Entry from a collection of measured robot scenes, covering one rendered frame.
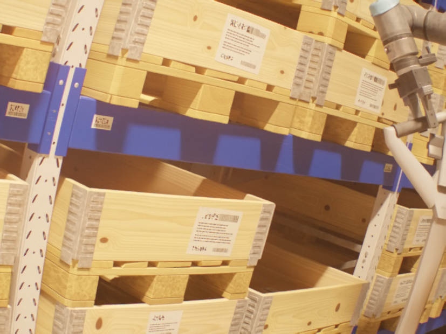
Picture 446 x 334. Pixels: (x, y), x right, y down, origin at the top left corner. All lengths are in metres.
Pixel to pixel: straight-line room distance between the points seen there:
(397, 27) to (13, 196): 1.04
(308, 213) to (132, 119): 1.85
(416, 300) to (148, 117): 0.90
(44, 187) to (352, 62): 1.30
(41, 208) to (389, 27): 1.00
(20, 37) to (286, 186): 2.40
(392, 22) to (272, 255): 1.96
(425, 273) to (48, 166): 1.00
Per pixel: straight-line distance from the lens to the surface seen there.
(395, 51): 1.90
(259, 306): 2.72
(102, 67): 2.00
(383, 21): 1.91
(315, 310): 3.05
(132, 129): 2.11
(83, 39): 1.94
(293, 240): 3.85
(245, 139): 2.46
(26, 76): 1.76
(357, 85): 2.84
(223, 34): 2.21
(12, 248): 1.87
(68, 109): 1.95
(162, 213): 2.17
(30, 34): 1.74
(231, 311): 2.58
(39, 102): 1.88
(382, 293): 3.58
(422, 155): 3.52
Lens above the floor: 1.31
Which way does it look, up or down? 6 degrees down
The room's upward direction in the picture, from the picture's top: 14 degrees clockwise
